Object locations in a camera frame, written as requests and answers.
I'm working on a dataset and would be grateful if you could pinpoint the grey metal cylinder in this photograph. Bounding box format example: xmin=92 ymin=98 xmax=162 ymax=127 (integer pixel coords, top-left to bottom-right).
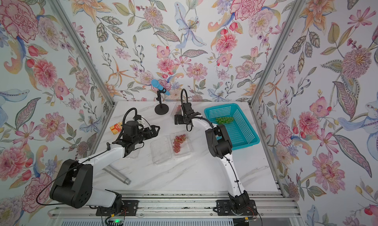
xmin=103 ymin=165 xmax=132 ymax=185

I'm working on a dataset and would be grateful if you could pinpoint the green grape bunch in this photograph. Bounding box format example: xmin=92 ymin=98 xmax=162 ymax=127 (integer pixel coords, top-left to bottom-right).
xmin=216 ymin=116 xmax=234 ymax=125

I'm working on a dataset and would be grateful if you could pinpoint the clear clamshell container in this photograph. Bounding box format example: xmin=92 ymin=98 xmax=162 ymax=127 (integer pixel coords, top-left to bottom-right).
xmin=150 ymin=131 xmax=194 ymax=165
xmin=171 ymin=101 xmax=182 ymax=118

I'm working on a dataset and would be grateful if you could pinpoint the aluminium rail base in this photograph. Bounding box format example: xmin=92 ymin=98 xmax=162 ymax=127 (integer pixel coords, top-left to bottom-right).
xmin=47 ymin=191 xmax=305 ymax=226

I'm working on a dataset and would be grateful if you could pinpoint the clear clamshell container front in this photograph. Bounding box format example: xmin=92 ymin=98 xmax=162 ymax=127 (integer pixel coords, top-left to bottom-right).
xmin=171 ymin=101 xmax=182 ymax=118

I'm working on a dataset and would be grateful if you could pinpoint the orange yellow snack packet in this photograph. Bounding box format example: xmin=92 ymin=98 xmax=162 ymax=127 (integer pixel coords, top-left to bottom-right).
xmin=110 ymin=122 xmax=122 ymax=135

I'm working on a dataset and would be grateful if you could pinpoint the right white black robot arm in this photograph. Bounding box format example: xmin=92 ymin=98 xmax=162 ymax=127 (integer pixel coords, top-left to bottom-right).
xmin=175 ymin=102 xmax=258 ymax=216

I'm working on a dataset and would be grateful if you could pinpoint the teal plastic mesh basket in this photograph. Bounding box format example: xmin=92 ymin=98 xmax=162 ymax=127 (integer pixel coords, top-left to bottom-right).
xmin=204 ymin=103 xmax=260 ymax=150

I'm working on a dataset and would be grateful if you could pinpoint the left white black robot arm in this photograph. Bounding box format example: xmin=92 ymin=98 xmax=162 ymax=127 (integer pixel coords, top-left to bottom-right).
xmin=49 ymin=115 xmax=160 ymax=213

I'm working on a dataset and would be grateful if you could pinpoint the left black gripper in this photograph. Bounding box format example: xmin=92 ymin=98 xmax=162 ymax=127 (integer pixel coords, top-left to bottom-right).
xmin=132 ymin=124 xmax=160 ymax=145

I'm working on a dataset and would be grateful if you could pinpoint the blue microphone on black stand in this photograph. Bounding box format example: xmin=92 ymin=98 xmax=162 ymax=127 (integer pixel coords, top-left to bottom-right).
xmin=151 ymin=79 xmax=169 ymax=115

